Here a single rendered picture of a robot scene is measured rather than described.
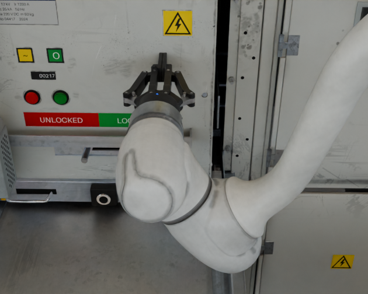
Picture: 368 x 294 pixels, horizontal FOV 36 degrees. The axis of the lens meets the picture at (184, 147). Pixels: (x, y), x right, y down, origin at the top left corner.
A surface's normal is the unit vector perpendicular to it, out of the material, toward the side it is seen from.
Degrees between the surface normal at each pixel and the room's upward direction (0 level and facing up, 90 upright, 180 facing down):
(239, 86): 90
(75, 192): 90
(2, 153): 90
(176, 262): 0
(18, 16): 90
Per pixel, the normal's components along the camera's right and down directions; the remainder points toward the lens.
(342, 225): -0.01, 0.56
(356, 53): -0.53, 0.25
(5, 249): 0.00, -0.83
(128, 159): -0.61, -0.56
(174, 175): 0.70, -0.37
